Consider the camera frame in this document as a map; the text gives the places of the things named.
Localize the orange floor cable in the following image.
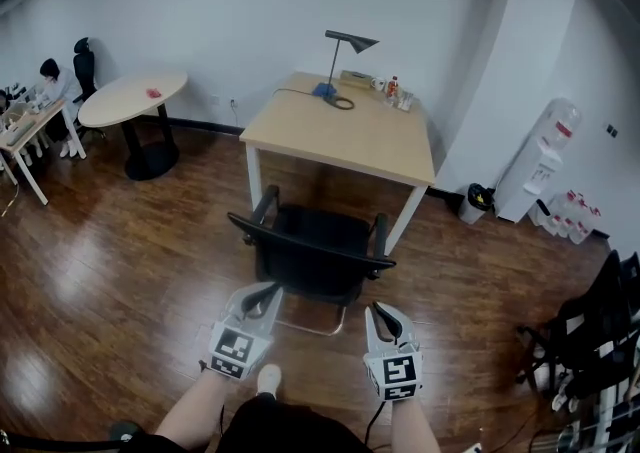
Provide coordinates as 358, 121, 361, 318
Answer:
492, 408, 540, 447

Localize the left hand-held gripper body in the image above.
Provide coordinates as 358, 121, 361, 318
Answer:
199, 315, 274, 381

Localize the grey bin with black bag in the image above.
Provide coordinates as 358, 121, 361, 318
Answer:
458, 182, 496, 226

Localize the long white-legged work desk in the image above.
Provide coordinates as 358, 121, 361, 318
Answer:
0, 99, 87, 206

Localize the wooden tissue box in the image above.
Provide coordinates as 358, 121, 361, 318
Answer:
339, 69, 374, 88

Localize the black desk lamp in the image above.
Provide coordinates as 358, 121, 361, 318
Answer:
324, 29, 380, 111

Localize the black lamp cable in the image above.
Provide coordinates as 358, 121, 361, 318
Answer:
272, 88, 326, 100

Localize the person's left forearm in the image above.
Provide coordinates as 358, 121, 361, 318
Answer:
154, 368, 251, 452

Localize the person's left white shoe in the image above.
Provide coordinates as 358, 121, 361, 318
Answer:
255, 363, 282, 395

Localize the group of red-capped water bottles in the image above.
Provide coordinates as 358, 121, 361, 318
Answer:
528, 189, 604, 245

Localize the white water dispenser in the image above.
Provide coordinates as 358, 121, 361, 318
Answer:
494, 138, 564, 225

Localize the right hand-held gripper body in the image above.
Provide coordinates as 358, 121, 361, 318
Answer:
363, 343, 425, 403

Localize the black stand with round cap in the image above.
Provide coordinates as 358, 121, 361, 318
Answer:
0, 419, 149, 453

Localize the square wooden white-legged table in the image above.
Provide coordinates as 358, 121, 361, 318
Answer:
238, 71, 436, 257

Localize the black chair with chrome frame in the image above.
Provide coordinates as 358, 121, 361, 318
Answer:
227, 184, 397, 337

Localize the clear water jug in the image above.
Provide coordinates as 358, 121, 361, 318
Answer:
538, 97, 584, 152

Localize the round wooden black-base table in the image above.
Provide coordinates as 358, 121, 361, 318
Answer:
78, 71, 189, 181

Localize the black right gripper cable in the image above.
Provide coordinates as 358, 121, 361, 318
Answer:
363, 399, 385, 447

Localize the person's black clothing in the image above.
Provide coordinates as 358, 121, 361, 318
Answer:
134, 390, 374, 453

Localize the white metal rack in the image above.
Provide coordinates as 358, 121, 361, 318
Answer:
552, 365, 640, 453

